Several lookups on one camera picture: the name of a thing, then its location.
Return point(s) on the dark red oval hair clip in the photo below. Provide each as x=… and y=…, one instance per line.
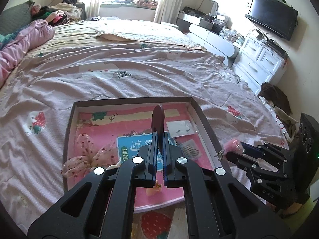
x=157, y=120

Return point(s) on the pink quilt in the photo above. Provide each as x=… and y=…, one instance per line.
x=34, y=35

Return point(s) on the white curtain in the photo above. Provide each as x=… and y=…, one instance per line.
x=167, y=11

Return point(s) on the white claw hair clip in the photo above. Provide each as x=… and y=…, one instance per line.
x=114, y=166

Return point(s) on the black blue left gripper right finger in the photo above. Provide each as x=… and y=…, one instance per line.
x=217, y=205

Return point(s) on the clothes pile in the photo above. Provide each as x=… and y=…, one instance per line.
x=60, y=14

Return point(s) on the teal floral blanket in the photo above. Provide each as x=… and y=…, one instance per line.
x=11, y=38

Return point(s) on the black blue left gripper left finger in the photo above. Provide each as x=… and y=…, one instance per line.
x=101, y=205

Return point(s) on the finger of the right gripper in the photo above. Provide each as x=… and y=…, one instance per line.
x=249, y=164
x=270, y=153

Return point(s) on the pink dotted fabric bow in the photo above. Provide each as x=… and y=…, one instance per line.
x=90, y=157

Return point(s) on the orange spiral hair clip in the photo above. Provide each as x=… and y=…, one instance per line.
x=157, y=188

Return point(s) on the pink bed sheet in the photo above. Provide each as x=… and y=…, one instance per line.
x=37, y=98

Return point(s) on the black wall television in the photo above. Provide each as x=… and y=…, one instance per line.
x=274, y=16

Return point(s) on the clear bag dark card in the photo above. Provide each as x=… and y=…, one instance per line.
x=179, y=226

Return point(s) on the shallow cardboard box tray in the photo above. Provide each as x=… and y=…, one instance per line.
x=128, y=122

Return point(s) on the pink book with blue label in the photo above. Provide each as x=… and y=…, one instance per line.
x=160, y=200

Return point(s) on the person's right hand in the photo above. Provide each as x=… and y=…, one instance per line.
x=283, y=213

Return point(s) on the red strawberry hair clip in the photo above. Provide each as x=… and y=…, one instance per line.
x=155, y=225

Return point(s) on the white drawer cabinet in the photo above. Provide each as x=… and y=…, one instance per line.
x=256, y=64

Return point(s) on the white curved desk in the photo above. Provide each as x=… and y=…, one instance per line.
x=199, y=31

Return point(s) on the white earring card bag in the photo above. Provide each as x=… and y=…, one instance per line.
x=180, y=128

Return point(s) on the brown plush toy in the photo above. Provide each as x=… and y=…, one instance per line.
x=276, y=96

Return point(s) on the grey green pillow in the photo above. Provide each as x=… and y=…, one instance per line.
x=16, y=17

